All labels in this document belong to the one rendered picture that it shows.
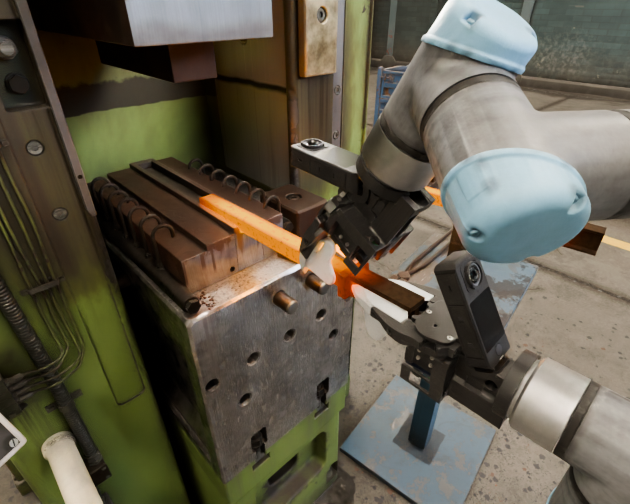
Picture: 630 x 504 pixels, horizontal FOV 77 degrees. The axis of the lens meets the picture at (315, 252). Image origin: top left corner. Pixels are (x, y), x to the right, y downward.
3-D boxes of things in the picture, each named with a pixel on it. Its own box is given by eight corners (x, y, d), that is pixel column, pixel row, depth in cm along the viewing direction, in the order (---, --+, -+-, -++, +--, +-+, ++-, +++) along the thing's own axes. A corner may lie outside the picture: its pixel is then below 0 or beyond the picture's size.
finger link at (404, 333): (362, 322, 45) (432, 362, 40) (363, 312, 44) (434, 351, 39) (386, 302, 48) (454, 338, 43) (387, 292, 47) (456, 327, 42)
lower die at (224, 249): (284, 249, 76) (282, 209, 71) (188, 295, 64) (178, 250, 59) (177, 186, 101) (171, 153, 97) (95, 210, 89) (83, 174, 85)
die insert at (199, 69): (217, 77, 64) (212, 35, 60) (174, 83, 59) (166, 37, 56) (138, 60, 82) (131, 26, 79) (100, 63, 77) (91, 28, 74)
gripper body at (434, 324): (393, 374, 47) (493, 444, 39) (400, 319, 42) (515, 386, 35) (429, 341, 51) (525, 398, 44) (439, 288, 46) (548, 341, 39)
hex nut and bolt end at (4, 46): (38, 95, 52) (16, 35, 48) (12, 98, 50) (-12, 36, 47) (32, 92, 53) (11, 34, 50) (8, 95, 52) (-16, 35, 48)
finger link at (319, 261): (310, 306, 52) (344, 266, 46) (284, 271, 54) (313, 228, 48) (325, 297, 55) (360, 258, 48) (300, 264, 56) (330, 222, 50)
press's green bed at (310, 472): (340, 478, 129) (346, 382, 104) (245, 576, 108) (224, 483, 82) (241, 379, 163) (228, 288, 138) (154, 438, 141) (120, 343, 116)
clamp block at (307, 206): (329, 228, 83) (329, 199, 79) (298, 242, 78) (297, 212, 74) (291, 209, 90) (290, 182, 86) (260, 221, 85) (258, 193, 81)
